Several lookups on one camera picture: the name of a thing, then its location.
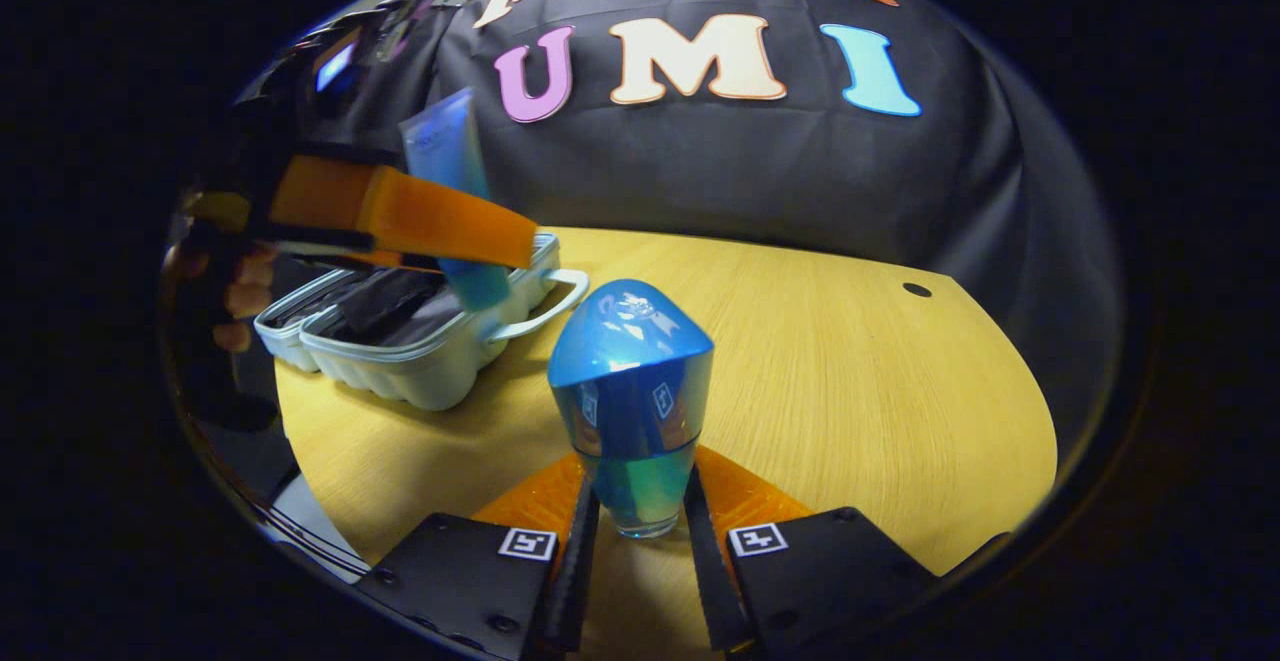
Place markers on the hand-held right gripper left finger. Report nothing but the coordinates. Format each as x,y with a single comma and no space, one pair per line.
572,581

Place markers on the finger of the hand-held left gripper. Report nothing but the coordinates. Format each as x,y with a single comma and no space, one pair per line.
430,216

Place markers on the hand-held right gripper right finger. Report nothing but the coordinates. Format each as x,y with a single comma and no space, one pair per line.
710,581

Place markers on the blue skin care tube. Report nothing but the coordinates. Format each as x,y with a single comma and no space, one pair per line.
445,141

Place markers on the blue cap skin care bottle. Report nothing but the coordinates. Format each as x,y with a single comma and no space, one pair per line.
630,381

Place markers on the black backdrop cloth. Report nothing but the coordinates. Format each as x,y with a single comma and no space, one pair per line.
750,161

